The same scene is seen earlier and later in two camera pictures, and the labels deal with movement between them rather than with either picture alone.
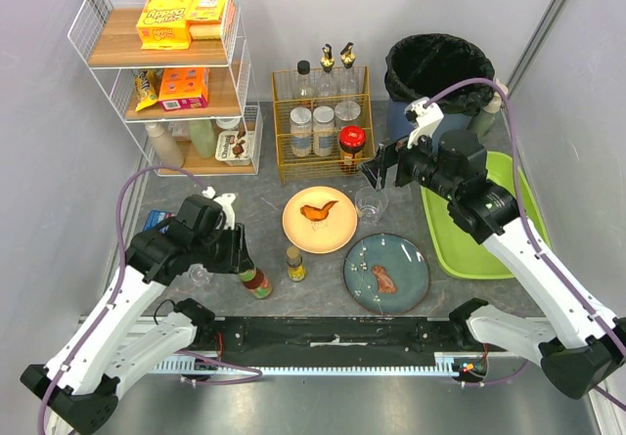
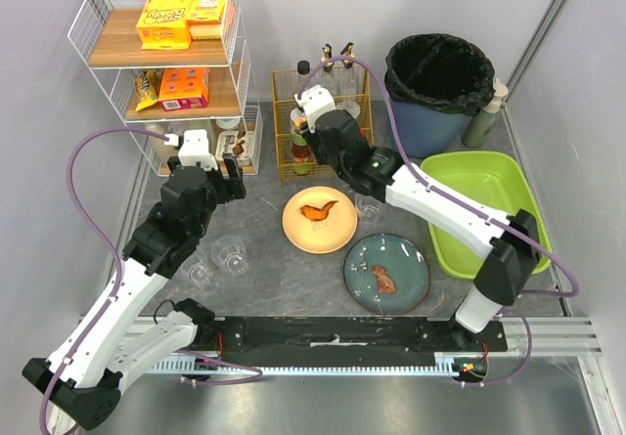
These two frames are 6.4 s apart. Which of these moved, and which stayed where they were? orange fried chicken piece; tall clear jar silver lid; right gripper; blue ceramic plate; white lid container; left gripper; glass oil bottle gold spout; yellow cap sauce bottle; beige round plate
Moved: right gripper; yellow cap sauce bottle; left gripper
Stayed: tall clear jar silver lid; glass oil bottle gold spout; white lid container; blue ceramic plate; orange fried chicken piece; beige round plate
